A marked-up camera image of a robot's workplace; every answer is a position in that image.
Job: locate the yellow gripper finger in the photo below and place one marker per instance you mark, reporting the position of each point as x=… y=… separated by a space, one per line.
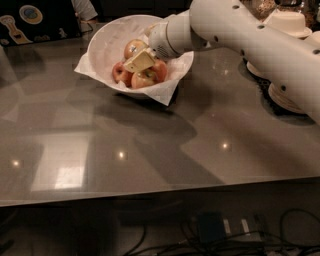
x=140 y=61

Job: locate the yellow-red top apple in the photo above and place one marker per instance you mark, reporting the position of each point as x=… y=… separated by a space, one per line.
x=133 y=46

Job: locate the back stack paper plates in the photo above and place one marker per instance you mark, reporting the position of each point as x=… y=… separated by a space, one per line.
x=253 y=70

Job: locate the black laptop with stickers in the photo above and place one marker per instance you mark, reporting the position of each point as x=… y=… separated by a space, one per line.
x=32 y=21

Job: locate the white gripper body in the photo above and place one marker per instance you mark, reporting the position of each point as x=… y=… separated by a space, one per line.
x=160 y=42

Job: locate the red left apple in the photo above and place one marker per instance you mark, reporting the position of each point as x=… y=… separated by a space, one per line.
x=120 y=74

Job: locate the red apple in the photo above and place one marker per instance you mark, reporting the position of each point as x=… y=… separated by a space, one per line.
x=160 y=68
x=120 y=74

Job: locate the person forearm white sleeve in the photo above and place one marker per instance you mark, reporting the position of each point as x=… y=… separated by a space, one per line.
x=85 y=11

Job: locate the yellow-red front apple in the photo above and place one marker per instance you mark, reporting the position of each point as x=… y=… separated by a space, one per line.
x=143 y=79

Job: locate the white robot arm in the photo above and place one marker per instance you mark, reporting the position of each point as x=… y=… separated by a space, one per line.
x=291 y=64

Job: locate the black power adapter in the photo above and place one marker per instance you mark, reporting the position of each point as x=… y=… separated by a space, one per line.
x=210 y=227

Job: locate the red right apple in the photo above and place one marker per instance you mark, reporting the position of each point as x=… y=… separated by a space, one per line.
x=160 y=68

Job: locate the white paper liner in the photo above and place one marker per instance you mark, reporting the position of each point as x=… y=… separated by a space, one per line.
x=96 y=63

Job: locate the yellow-red apple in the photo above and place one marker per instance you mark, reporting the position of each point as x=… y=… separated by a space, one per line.
x=133 y=46
x=143 y=79

